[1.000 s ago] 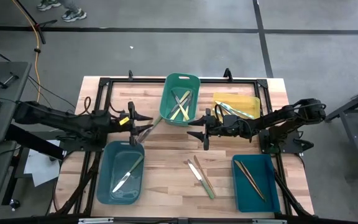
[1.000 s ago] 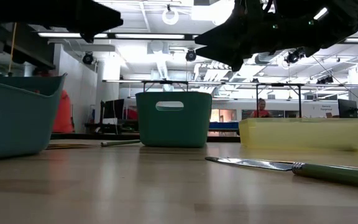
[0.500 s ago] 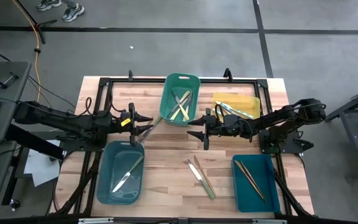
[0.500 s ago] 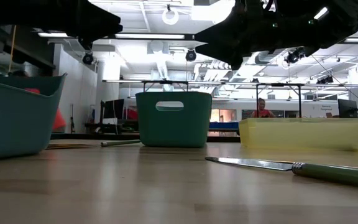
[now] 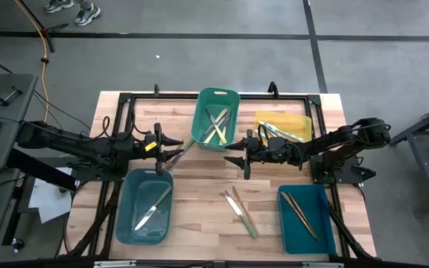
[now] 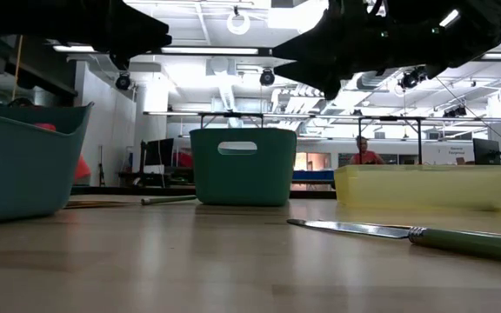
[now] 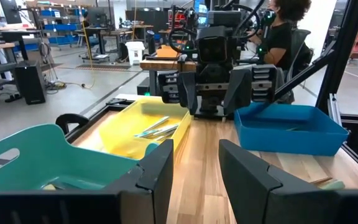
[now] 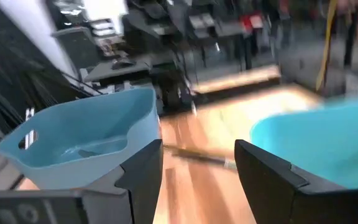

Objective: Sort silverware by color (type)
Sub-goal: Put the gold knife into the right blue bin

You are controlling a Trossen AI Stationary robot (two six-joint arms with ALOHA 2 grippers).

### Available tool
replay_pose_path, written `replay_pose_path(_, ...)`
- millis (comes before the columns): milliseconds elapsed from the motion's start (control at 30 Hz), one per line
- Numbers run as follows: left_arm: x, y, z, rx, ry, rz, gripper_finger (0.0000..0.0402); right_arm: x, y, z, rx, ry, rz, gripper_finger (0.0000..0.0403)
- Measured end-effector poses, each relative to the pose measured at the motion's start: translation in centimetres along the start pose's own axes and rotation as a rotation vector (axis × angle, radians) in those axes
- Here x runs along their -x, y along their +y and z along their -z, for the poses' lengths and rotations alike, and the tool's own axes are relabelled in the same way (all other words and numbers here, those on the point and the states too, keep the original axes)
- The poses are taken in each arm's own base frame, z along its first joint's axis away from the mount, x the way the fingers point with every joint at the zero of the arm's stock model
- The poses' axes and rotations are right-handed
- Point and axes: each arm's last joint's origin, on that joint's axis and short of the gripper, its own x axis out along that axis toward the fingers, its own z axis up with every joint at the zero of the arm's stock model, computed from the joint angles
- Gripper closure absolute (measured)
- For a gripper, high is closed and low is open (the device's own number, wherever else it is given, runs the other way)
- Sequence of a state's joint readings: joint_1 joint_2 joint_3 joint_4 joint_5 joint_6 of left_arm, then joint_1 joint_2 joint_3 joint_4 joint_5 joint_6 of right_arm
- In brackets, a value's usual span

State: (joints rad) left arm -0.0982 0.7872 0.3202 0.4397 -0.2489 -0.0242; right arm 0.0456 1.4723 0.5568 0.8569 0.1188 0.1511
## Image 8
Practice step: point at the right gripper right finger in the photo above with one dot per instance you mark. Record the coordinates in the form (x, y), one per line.
(275, 193)

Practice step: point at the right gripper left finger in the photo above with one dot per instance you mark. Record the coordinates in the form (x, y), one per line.
(145, 180)

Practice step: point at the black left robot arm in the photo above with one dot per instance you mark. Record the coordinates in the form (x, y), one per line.
(174, 90)

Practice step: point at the deep blue rectangular bin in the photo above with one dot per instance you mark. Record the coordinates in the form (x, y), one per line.
(322, 140)

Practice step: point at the grey side desk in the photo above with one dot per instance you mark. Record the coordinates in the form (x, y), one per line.
(104, 73)

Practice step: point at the black computer mouse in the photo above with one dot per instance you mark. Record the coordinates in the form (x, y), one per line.
(123, 64)

